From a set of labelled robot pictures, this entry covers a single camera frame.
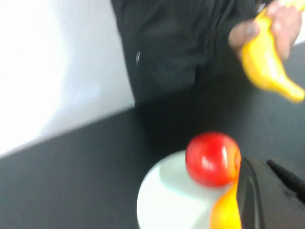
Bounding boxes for dark fleece jacket torso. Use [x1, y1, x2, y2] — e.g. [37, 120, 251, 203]
[111, 0, 265, 48]

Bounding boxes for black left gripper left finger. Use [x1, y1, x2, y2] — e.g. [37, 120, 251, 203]
[237, 157, 265, 229]

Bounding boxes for dark trousers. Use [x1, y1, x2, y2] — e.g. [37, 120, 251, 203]
[119, 40, 240, 112]

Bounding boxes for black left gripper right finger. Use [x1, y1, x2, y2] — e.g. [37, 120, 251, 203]
[258, 157, 305, 229]

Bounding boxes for orange yellow mango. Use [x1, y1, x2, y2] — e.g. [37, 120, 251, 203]
[209, 167, 243, 229]

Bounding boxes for person's right hand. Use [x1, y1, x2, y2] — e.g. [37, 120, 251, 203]
[228, 0, 305, 62]

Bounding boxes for yellow banana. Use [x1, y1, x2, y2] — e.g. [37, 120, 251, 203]
[241, 0, 305, 104]

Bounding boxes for red apple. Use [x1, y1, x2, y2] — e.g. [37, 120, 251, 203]
[185, 131, 242, 188]

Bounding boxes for white round plate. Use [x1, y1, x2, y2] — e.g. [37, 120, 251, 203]
[136, 149, 239, 229]

